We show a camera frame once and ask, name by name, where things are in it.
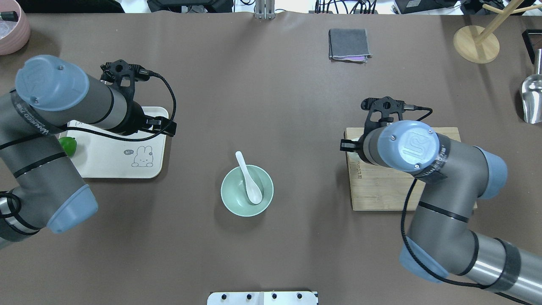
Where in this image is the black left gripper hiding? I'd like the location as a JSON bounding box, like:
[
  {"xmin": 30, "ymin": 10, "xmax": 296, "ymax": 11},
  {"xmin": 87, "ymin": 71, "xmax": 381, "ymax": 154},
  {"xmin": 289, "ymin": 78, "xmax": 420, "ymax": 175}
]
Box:
[{"xmin": 124, "ymin": 101, "xmax": 177, "ymax": 137}]

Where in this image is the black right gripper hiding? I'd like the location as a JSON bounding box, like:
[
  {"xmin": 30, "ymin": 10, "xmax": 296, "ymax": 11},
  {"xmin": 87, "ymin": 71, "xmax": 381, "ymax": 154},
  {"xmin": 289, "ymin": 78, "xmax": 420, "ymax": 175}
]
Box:
[{"xmin": 340, "ymin": 133, "xmax": 373, "ymax": 159}]

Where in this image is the white ceramic spoon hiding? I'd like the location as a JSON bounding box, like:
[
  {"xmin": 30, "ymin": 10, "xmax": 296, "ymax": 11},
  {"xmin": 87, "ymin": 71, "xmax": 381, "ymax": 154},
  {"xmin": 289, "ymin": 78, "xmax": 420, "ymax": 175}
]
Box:
[{"xmin": 235, "ymin": 151, "xmax": 263, "ymax": 205}]

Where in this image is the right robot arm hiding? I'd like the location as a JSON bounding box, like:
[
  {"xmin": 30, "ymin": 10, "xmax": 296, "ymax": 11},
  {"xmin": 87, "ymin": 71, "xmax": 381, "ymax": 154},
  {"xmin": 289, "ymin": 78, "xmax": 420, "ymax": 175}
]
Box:
[{"xmin": 340, "ymin": 120, "xmax": 542, "ymax": 305}]

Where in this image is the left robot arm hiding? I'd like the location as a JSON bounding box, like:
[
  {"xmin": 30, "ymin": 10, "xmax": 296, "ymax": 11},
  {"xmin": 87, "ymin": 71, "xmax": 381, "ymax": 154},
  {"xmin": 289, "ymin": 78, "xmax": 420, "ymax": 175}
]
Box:
[{"xmin": 0, "ymin": 55, "xmax": 177, "ymax": 248}]

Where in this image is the mint green bowl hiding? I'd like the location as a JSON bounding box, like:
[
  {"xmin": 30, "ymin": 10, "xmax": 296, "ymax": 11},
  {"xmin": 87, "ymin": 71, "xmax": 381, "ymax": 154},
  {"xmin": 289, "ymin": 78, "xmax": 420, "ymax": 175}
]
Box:
[{"xmin": 221, "ymin": 165, "xmax": 274, "ymax": 217}]

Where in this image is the pink bowl with ice cubes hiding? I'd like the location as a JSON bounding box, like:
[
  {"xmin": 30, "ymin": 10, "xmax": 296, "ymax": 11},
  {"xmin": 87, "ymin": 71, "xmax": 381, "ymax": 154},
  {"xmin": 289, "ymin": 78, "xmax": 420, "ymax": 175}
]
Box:
[{"xmin": 0, "ymin": 0, "xmax": 31, "ymax": 55}]

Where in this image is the metal tube in pink bowl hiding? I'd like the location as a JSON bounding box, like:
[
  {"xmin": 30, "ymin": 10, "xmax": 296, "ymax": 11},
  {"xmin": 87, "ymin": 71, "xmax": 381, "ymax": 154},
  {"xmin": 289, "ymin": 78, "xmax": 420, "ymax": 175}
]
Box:
[{"xmin": 0, "ymin": 11, "xmax": 19, "ymax": 22}]

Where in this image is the bamboo cutting board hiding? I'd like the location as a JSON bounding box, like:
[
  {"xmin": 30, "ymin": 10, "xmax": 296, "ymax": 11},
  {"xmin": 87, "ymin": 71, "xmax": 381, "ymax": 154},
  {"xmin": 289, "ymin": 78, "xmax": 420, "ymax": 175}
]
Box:
[{"xmin": 344, "ymin": 127, "xmax": 461, "ymax": 212}]

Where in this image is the white rabbit tray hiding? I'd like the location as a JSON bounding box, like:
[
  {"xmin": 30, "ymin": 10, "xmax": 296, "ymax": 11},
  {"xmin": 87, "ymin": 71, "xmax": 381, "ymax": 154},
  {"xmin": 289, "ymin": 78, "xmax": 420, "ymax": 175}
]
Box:
[{"xmin": 61, "ymin": 130, "xmax": 166, "ymax": 178}]

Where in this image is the green toy pepper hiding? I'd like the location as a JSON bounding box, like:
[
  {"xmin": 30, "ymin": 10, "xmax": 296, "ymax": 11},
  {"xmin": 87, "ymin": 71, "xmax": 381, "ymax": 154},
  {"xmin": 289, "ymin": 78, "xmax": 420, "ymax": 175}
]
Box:
[{"xmin": 58, "ymin": 136, "xmax": 77, "ymax": 158}]

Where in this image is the grey folded cloth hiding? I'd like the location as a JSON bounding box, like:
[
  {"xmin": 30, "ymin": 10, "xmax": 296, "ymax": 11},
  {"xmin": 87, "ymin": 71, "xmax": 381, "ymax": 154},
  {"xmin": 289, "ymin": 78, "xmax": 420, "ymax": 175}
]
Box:
[{"xmin": 328, "ymin": 28, "xmax": 373, "ymax": 63}]

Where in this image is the wooden mug tree stand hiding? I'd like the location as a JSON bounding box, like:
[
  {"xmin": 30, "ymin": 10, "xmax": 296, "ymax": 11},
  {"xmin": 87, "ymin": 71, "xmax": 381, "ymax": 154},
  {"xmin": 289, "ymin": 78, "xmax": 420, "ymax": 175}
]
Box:
[{"xmin": 453, "ymin": 0, "xmax": 542, "ymax": 64}]

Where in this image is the metal scoop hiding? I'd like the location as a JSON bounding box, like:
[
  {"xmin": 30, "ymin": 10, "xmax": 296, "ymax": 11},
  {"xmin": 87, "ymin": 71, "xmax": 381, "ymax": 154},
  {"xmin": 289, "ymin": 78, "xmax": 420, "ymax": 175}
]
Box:
[{"xmin": 521, "ymin": 49, "xmax": 542, "ymax": 124}]

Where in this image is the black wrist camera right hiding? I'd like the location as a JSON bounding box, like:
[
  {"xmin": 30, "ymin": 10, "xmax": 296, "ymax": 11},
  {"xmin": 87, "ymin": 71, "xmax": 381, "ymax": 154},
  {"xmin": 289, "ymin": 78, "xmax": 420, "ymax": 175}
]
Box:
[{"xmin": 360, "ymin": 96, "xmax": 418, "ymax": 134}]

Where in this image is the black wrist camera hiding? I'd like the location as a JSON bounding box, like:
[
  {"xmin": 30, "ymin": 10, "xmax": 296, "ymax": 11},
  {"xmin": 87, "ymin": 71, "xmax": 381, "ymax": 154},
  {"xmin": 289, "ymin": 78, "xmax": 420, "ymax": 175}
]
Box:
[
  {"xmin": 360, "ymin": 96, "xmax": 418, "ymax": 134},
  {"xmin": 100, "ymin": 60, "xmax": 151, "ymax": 102}
]

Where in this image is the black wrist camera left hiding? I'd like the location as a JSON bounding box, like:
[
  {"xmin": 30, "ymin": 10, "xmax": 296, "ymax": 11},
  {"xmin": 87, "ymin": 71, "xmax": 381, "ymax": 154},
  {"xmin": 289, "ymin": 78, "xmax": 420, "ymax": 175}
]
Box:
[{"xmin": 100, "ymin": 60, "xmax": 151, "ymax": 102}]

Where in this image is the aluminium frame post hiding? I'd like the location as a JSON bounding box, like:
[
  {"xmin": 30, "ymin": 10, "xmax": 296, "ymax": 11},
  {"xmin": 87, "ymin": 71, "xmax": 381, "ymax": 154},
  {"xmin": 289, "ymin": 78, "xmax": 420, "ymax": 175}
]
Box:
[{"xmin": 254, "ymin": 0, "xmax": 276, "ymax": 20}]

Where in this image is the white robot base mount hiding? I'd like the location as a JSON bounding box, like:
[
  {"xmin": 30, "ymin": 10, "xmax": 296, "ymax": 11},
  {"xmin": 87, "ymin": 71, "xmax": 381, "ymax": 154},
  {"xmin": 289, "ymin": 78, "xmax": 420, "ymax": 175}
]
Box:
[{"xmin": 207, "ymin": 291, "xmax": 320, "ymax": 305}]

